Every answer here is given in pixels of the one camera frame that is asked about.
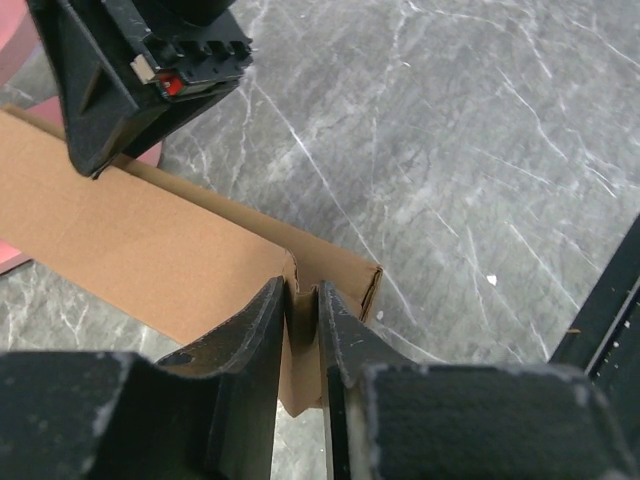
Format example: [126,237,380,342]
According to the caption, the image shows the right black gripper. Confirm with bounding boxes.
[27,1,252,178]

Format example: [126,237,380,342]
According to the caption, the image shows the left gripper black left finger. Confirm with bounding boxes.
[1,277,285,479]

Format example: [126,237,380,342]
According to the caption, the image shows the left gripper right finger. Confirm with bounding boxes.
[317,282,639,479]

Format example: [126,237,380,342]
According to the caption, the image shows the brown cardboard box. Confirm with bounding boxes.
[1,106,382,416]

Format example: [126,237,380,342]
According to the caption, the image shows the pink three-tier shelf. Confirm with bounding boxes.
[0,0,166,276]

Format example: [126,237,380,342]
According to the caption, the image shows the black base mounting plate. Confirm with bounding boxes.
[550,221,639,444]

